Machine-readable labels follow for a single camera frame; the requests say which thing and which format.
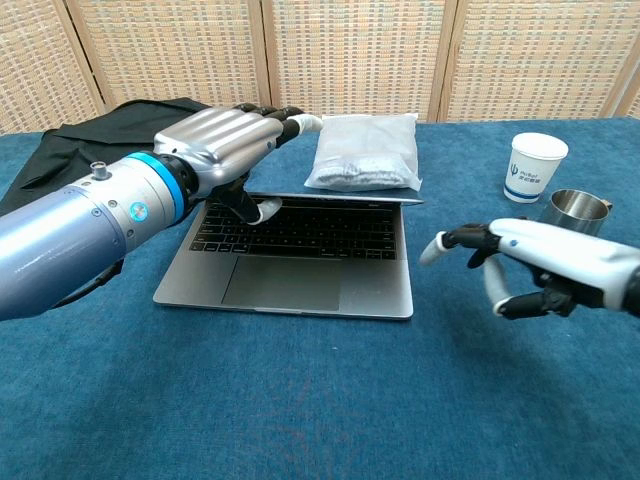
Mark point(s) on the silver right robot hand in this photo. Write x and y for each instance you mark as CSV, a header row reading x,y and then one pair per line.
x,y
560,255

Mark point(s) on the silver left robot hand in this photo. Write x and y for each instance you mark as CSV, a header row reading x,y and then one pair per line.
x,y
220,140

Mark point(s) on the grey aluminium laptop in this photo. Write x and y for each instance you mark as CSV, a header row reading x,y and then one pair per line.
x,y
280,285

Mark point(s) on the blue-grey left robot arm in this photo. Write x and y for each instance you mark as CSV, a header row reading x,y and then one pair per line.
x,y
75,235

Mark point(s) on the woven rattan screen panel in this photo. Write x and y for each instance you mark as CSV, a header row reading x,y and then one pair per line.
x,y
355,55
35,65
540,55
170,55
634,60

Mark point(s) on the stainless steel spouted pitcher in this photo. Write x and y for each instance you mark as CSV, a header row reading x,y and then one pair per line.
x,y
580,210

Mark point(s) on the white paper cup blue print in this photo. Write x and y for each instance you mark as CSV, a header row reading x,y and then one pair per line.
x,y
532,170

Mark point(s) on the black fabric backpack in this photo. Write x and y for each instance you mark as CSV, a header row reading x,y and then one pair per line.
x,y
75,145

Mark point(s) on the clear bag with grey cloth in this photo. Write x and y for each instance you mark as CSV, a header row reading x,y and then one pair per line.
x,y
365,150

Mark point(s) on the blue carpet table cover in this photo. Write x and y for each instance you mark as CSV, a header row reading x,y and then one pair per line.
x,y
300,400

